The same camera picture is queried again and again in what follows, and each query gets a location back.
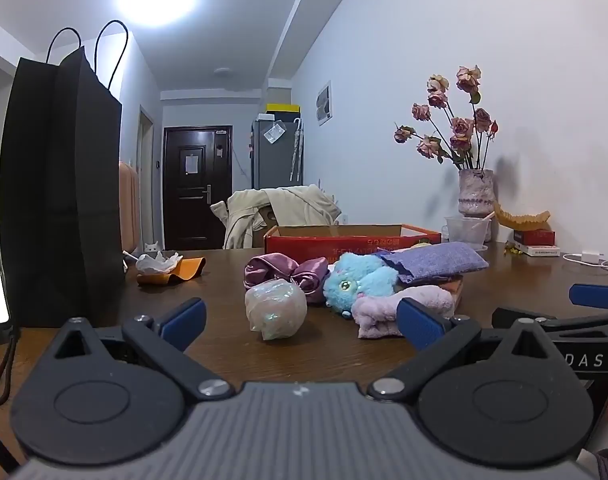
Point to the white cat figurine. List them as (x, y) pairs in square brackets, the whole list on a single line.
[(151, 247)]

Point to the small red box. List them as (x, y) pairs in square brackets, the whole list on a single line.
[(534, 237)]

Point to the folded umbrella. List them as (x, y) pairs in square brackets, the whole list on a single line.
[(297, 150)]

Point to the mottled pink vase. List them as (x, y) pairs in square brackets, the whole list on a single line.
[(476, 192)]

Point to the pink hard-shell suitcase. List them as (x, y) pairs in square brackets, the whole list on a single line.
[(128, 205)]

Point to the dried pink roses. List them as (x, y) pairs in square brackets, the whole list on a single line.
[(461, 127)]

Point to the flat white box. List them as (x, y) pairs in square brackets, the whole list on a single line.
[(539, 250)]

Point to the blue plush toy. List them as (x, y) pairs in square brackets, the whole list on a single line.
[(359, 282)]

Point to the white charger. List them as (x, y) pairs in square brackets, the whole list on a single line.
[(592, 256)]

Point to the lilac fluffy towel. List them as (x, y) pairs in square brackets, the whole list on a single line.
[(379, 310)]

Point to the clear plastic cup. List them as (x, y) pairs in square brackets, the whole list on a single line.
[(464, 232)]

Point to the small yellow items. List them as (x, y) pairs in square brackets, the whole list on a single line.
[(511, 249)]

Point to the white and orange items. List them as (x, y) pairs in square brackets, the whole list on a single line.
[(156, 261)]

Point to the iridescent plastic bag ball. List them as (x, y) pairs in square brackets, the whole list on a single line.
[(276, 310)]

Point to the framed wall picture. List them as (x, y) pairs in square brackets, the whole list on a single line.
[(324, 103)]

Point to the orange pouch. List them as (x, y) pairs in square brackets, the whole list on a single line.
[(186, 267)]

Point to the paper note on refrigerator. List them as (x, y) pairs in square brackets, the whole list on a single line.
[(274, 132)]

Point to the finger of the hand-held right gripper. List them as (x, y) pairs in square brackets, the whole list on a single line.
[(596, 295), (559, 321)]

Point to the black paper shopping bag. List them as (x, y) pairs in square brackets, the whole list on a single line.
[(58, 185)]

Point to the purple satin bow scrunchie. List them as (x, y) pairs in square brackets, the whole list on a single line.
[(284, 270)]

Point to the grey refrigerator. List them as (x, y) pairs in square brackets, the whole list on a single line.
[(271, 165)]

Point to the red cardboard box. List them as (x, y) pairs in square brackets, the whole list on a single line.
[(309, 246)]

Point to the dark brown entrance door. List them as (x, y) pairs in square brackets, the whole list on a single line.
[(193, 195)]

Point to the yellow box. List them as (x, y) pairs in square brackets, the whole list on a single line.
[(283, 108)]

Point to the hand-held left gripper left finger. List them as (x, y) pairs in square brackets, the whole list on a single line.
[(183, 322)]

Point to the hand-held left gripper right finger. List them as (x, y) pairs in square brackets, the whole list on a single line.
[(419, 325)]

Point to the beige coat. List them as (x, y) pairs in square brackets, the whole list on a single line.
[(294, 210)]

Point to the small ceiling lamp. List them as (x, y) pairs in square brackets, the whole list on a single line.
[(223, 72)]

